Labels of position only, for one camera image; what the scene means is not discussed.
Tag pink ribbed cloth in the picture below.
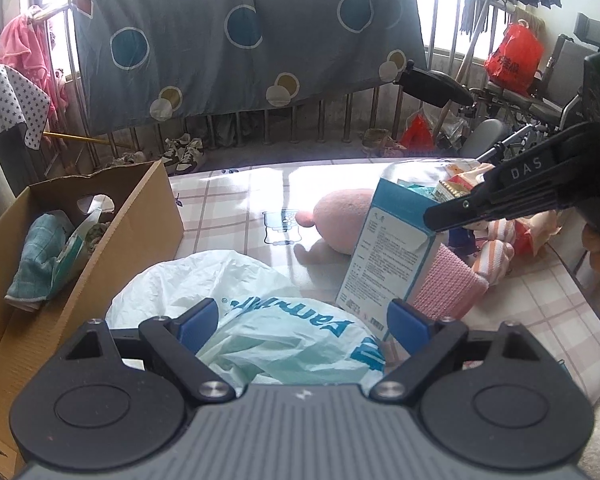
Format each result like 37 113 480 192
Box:
409 245 490 322

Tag mop with wooden handle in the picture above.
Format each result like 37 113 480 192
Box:
441 0 497 127

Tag beige hanging cloth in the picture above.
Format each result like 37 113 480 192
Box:
512 7 547 37

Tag large cardboard box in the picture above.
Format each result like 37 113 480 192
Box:
0 159 185 479

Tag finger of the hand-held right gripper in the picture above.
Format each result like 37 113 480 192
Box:
424 125 588 233

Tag white teal cotton swab packet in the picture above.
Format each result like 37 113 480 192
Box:
54 206 104 287

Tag wheelchair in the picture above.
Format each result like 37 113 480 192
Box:
392 12 600 162

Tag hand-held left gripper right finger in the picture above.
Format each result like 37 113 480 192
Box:
371 298 541 405

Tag teal white carton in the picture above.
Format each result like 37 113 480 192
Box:
335 159 444 344

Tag blue printed bedsheet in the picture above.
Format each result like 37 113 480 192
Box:
72 0 427 129

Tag yellow stick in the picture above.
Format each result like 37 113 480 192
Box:
42 131 132 150

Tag pink plush toy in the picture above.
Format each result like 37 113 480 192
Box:
294 188 377 264

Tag large red plastic bag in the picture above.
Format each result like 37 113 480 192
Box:
483 22 545 94

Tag white star print cloth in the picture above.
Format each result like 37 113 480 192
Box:
0 65 51 150

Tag pink garment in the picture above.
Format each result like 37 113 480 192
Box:
0 5 69 127

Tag orange striped socks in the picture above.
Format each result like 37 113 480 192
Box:
467 217 517 282

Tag metal window railing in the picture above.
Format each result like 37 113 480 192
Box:
0 0 506 167

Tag small red plastic bag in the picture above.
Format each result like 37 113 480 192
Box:
397 112 434 149

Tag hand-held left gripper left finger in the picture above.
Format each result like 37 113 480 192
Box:
65 298 237 405

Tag white green plastic bag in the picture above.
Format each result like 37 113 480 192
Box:
105 249 387 397

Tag dark trim sneaker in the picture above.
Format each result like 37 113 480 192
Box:
160 134 191 167
176 138 205 174

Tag green ruffled scrunchie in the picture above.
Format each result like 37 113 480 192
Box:
82 222 112 252

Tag teal checked cloth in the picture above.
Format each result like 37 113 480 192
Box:
5 212 77 312

